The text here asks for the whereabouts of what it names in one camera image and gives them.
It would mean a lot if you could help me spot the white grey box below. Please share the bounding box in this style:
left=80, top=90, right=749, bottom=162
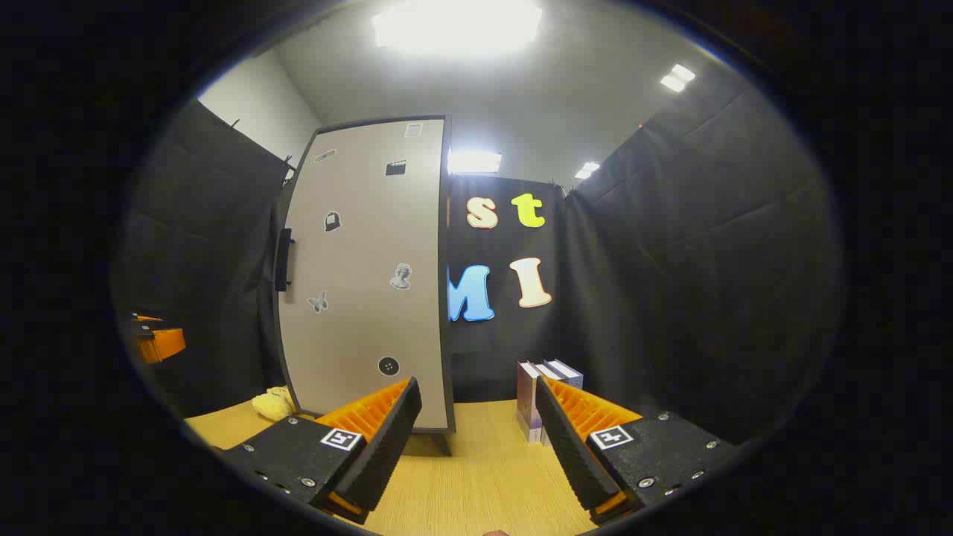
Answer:
left=549, top=358, right=584, bottom=391

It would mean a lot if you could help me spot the grey cabinet door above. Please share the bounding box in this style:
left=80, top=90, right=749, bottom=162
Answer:
left=274, top=115, right=452, bottom=434

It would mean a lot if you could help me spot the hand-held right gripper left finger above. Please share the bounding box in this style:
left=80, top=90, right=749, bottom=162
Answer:
left=222, top=376, right=424, bottom=526

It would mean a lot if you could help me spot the pink white box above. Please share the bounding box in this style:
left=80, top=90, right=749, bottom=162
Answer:
left=516, top=360, right=546, bottom=446

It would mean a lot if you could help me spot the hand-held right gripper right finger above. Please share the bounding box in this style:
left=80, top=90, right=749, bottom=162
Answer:
left=535, top=374, right=745, bottom=526

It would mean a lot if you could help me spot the black backdrop cloth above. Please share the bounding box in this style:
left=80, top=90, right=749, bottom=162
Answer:
left=112, top=82, right=846, bottom=447

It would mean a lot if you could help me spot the yellow plush toy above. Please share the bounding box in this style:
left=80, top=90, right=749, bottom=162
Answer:
left=251, top=385, right=298, bottom=422

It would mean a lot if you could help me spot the large ceiling light panel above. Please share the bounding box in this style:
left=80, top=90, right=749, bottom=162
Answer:
left=372, top=0, right=544, bottom=57

